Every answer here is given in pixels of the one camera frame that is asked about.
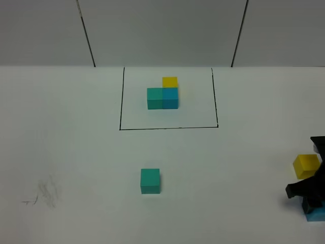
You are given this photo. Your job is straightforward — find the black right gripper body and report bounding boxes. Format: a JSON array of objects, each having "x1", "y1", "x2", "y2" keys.
[{"x1": 285, "y1": 136, "x2": 324, "y2": 202}]

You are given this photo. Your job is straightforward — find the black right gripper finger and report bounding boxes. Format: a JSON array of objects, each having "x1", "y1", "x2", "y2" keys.
[{"x1": 302, "y1": 197, "x2": 322, "y2": 213}]

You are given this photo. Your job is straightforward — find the loose green cube block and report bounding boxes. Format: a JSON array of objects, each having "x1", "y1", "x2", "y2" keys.
[{"x1": 140, "y1": 169, "x2": 160, "y2": 194}]

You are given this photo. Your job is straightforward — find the template blue cube block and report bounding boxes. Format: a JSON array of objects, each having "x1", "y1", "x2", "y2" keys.
[{"x1": 162, "y1": 87, "x2": 179, "y2": 109}]

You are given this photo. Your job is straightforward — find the template yellow cube block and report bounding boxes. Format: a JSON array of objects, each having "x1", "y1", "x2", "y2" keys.
[{"x1": 162, "y1": 77, "x2": 178, "y2": 88}]

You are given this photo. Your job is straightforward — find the template green cube block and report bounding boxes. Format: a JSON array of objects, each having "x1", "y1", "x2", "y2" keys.
[{"x1": 147, "y1": 87, "x2": 163, "y2": 110}]

